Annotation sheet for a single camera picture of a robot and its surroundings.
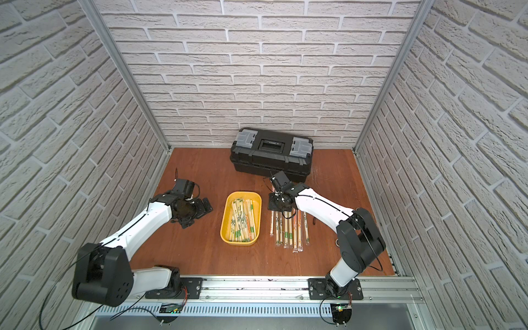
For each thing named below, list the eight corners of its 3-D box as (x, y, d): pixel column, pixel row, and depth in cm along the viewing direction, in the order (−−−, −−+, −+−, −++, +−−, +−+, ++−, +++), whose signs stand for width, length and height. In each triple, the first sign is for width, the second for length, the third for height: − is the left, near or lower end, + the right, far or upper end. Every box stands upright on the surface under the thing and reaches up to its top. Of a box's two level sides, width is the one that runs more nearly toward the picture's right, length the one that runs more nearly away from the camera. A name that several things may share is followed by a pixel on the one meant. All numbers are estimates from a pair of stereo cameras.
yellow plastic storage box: (220, 245, 85) (217, 240, 81) (228, 197, 100) (226, 191, 95) (261, 245, 85) (261, 241, 81) (262, 197, 100) (262, 191, 96)
